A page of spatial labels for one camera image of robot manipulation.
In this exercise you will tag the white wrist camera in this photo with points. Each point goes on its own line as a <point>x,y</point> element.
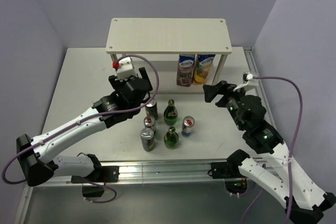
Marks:
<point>250,82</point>
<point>124,68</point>

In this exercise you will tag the orange juice carton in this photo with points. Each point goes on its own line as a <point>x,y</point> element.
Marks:
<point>202,68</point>

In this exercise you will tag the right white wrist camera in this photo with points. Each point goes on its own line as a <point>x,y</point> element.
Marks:
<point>250,82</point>

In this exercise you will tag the black can with yellow label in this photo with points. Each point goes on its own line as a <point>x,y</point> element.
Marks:
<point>147,139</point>

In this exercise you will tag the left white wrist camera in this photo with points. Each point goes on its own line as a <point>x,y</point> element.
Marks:
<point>124,68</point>

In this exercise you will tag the aluminium front rail frame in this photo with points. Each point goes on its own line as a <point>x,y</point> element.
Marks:
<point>149,192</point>

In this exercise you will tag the blue silver energy drink can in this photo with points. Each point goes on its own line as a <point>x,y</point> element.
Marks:
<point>187,126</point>

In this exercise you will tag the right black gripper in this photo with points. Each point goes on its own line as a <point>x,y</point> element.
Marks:
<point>223,87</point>

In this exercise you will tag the small red-top silver can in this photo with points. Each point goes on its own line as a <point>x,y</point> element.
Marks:
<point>150,122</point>

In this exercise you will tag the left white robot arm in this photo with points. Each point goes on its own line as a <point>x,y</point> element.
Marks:
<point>40,157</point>

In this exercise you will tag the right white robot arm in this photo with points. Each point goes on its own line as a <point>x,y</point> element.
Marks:
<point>303,200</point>

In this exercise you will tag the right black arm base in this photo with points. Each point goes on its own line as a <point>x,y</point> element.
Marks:
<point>235,183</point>

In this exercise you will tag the white wooden two-tier shelf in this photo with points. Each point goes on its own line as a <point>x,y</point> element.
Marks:
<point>162,40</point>

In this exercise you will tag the green bottle with red label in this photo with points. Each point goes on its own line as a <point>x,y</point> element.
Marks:
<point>171,138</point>

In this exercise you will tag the purple juice carton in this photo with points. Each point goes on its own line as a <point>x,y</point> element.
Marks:
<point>185,69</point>

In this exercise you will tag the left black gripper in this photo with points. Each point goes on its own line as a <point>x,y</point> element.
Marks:
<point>116,83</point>

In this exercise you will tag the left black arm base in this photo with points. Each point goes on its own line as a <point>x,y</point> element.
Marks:
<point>98,180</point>

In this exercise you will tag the green bottle with yellow label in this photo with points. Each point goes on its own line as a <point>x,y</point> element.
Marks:
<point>170,113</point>

